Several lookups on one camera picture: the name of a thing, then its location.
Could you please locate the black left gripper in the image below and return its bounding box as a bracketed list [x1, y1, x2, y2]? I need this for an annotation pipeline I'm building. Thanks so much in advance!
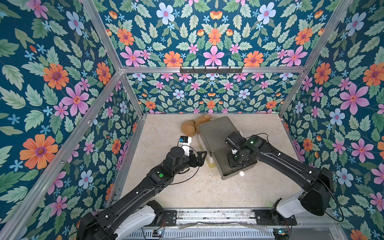
[169, 149, 207, 177]

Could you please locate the grey three-drawer cabinet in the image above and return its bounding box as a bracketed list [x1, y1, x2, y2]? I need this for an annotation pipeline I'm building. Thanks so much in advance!
[196, 115, 244, 169]

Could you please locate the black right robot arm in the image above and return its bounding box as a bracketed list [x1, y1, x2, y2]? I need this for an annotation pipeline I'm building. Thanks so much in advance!
[225, 132, 334, 218]

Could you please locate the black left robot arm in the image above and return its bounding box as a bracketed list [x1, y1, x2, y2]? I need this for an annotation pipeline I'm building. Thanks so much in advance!
[75, 147, 208, 240]

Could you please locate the yellow bottom drawer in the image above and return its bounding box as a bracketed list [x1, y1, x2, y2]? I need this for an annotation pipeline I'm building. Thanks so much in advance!
[205, 156, 216, 168]

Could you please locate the brown plush teddy bear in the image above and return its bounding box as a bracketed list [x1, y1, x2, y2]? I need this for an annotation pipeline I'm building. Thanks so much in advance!
[181, 114, 212, 137]

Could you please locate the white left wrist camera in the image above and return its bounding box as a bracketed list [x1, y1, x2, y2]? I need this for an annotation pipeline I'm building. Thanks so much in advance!
[178, 136, 192, 157]

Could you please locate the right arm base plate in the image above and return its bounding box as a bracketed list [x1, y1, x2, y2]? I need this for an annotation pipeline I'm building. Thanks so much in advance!
[253, 198, 297, 226]

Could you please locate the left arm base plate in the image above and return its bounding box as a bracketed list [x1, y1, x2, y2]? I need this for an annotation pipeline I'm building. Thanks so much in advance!
[146, 200, 178, 227]

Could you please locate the aluminium front rail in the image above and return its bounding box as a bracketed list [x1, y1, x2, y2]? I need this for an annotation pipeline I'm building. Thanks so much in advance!
[124, 208, 348, 240]

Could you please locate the black wall hook rack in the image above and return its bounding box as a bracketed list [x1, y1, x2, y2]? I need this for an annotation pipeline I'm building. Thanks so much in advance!
[179, 67, 243, 75]

